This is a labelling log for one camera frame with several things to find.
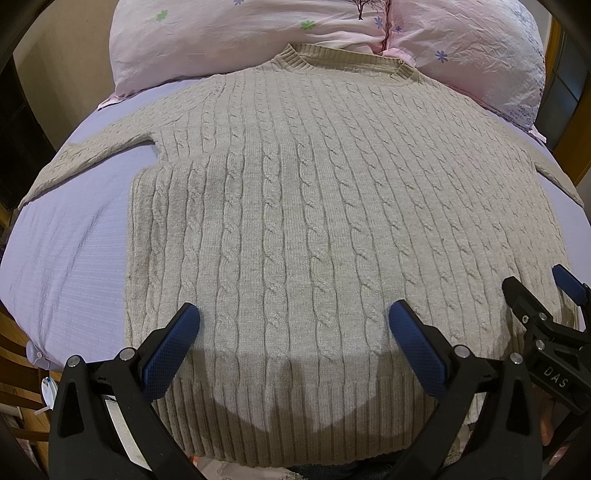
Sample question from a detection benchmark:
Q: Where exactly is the lavender bed sheet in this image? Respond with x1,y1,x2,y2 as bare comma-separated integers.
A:
1,78,590,369

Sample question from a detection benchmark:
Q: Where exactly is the pink floral pillow right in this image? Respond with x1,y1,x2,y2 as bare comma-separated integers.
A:
384,1,546,132

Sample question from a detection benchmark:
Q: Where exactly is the pink floral pillow left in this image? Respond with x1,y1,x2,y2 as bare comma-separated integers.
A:
102,0,387,106

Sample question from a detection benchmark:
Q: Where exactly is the beige cable-knit sweater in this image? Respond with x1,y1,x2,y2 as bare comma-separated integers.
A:
25,44,577,467

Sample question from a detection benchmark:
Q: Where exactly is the pink floral pillow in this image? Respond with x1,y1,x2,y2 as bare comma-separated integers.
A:
384,1,546,132
102,0,387,106

